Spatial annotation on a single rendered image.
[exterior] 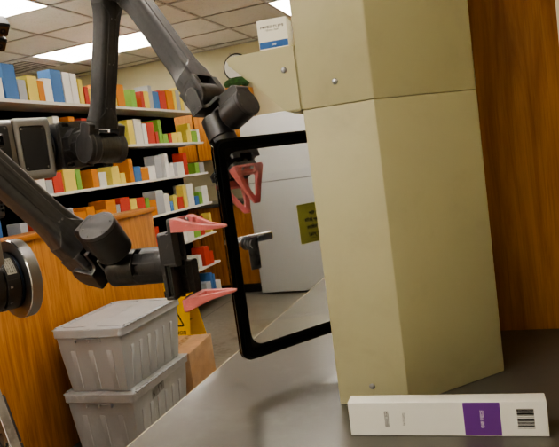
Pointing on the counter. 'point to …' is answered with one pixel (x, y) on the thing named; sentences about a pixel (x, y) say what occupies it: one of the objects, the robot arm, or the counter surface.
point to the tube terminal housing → (399, 192)
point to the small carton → (274, 33)
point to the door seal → (237, 245)
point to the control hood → (272, 75)
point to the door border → (238, 243)
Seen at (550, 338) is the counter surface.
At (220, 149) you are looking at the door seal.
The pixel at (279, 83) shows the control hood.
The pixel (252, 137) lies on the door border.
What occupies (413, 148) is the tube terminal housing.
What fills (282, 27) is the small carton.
